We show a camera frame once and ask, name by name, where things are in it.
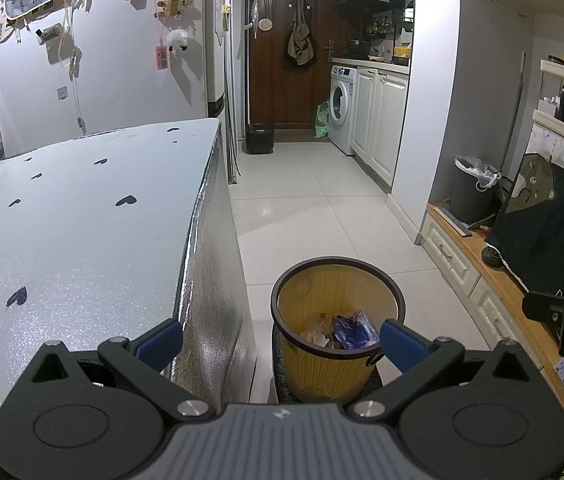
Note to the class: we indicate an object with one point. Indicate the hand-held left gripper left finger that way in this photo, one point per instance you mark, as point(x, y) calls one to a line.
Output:
point(161, 342)

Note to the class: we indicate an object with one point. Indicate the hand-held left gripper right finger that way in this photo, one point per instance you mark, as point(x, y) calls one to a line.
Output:
point(402, 345)

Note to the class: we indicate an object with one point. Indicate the blue and white plastic wrapper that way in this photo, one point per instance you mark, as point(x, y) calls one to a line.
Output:
point(349, 330)

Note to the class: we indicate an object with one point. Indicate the yellow bin with brown rim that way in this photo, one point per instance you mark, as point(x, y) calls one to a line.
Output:
point(312, 285)

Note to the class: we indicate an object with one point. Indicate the navy bear-print cloth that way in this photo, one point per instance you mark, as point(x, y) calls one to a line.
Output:
point(552, 230)

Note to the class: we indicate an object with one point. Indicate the black round object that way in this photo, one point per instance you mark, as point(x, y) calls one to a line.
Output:
point(492, 256)

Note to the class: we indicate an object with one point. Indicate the wooden-top low drawer cabinet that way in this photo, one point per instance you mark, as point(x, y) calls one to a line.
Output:
point(462, 265)

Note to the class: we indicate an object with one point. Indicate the grey flat strip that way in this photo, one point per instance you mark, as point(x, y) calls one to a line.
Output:
point(454, 221)

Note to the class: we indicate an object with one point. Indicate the grey bin with white liner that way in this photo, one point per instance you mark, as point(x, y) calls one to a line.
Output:
point(472, 195)

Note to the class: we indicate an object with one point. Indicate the dark leaning pole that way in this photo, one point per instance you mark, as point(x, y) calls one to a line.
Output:
point(516, 110)

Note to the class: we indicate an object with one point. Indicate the white kitchen base cabinets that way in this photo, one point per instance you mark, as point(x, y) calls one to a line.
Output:
point(379, 125)

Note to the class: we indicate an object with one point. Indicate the small black floor bin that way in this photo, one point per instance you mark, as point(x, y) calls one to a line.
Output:
point(258, 139)

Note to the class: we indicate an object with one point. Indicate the green plastic bag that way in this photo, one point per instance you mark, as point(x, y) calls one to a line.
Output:
point(322, 120)

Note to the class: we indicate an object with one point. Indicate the white washing machine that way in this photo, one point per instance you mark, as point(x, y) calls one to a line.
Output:
point(343, 110)

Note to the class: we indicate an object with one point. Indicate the brown wooden door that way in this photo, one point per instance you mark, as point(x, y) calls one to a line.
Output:
point(282, 90)

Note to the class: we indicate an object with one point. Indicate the pink hanging card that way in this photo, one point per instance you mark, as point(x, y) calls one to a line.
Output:
point(161, 57)

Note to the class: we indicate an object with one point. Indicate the white refrigerator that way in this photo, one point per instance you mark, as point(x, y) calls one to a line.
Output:
point(214, 50)

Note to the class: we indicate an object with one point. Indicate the black cooking pot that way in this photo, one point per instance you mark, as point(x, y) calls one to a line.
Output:
point(359, 47)

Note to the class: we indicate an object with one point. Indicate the white plush sheep toy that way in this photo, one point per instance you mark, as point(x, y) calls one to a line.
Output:
point(176, 41)

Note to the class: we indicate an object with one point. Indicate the olive bag on door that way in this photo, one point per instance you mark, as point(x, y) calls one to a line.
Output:
point(299, 40)

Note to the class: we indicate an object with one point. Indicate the white hanging ladle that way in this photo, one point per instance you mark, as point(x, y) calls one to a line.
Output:
point(264, 22)

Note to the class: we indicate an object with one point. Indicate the wooden wall hook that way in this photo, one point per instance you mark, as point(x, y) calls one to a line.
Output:
point(171, 8)

